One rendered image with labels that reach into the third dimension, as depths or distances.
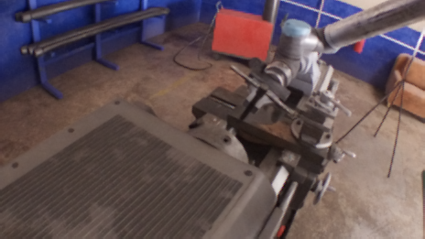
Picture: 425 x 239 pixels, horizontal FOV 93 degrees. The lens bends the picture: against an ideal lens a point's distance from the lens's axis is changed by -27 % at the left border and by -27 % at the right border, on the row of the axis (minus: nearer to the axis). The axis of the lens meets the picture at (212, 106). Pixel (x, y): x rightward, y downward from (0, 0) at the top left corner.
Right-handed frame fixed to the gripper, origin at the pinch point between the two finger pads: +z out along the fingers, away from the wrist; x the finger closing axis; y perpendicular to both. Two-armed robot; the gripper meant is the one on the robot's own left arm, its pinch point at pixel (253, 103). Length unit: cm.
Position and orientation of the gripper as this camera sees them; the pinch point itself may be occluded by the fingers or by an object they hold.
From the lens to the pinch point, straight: 72.3
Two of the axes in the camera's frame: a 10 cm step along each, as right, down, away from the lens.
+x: 7.7, 6.2, -1.6
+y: 3.7, -6.4, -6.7
